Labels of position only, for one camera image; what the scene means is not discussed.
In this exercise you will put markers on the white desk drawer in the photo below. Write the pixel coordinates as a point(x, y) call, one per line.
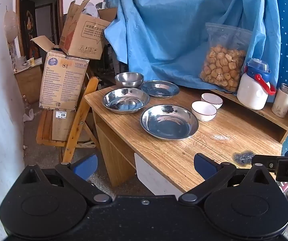
point(154, 178)

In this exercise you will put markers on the plain cardboard box white label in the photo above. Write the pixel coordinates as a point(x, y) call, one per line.
point(62, 128)

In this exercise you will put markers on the small wooden cabinet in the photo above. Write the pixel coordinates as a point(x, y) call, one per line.
point(30, 82)

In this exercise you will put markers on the white round hanging ornament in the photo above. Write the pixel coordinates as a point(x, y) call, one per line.
point(10, 26)

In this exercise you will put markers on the white ceramic bowl red rim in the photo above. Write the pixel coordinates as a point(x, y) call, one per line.
point(212, 100)
point(204, 110)

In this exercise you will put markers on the wooden folding chair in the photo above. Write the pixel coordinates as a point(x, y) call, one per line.
point(76, 128)

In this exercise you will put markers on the stainless steel plate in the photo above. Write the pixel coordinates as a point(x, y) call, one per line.
point(125, 101)
point(169, 122)
point(160, 88)

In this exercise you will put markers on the wooden door frame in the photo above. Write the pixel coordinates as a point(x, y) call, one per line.
point(58, 10)

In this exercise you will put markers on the cardboard box blue print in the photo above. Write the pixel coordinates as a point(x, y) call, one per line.
point(61, 82)

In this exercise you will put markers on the white jug blue lid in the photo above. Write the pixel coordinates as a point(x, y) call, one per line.
point(253, 93)

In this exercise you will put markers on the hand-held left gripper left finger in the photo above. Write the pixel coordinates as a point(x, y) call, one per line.
point(86, 166)

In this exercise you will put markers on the yellow cup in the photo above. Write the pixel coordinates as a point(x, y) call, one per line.
point(31, 61)

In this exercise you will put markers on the stainless steel bowl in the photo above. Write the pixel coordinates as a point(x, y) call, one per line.
point(128, 79)

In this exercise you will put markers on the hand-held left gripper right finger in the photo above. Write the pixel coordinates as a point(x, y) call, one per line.
point(204, 165)

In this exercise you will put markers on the light blue cloth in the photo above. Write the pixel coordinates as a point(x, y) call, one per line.
point(174, 30)

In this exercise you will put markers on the crumpled white bag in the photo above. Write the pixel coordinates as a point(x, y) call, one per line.
point(30, 114)

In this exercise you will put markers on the clear bag of snacks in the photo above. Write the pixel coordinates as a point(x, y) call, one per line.
point(224, 65)

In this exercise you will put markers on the wooden desk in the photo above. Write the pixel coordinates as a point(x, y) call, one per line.
point(113, 155)

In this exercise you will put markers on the dark wall poster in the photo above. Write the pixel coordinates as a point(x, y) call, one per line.
point(28, 30)

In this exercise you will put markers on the cream thermos flask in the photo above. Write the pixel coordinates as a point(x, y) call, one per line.
point(281, 103)

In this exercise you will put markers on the open brown cardboard box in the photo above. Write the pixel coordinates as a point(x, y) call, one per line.
point(86, 37)

